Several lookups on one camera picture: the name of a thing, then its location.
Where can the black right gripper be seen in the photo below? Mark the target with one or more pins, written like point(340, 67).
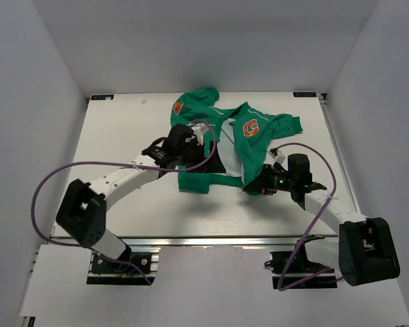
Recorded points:
point(262, 182)

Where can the aluminium table front rail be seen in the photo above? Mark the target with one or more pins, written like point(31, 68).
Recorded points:
point(198, 240)

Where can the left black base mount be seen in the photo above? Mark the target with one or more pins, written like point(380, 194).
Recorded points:
point(104, 272)

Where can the left blue table label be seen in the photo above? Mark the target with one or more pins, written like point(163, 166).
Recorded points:
point(102, 97)

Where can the blue table label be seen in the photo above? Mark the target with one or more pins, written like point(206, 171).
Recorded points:
point(304, 94)
point(102, 97)

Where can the green jacket with white lining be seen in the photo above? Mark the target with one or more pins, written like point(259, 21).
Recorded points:
point(243, 136)

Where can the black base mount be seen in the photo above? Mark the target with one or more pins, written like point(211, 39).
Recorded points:
point(299, 269)
point(104, 272)

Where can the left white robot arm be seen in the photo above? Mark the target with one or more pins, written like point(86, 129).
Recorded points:
point(83, 210)

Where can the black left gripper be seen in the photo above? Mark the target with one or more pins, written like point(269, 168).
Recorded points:
point(213, 165)

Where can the right blue table label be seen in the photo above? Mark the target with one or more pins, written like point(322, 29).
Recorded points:
point(304, 94)

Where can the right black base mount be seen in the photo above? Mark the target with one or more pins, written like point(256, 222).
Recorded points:
point(299, 269)

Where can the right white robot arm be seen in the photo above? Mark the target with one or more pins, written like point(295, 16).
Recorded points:
point(363, 252)

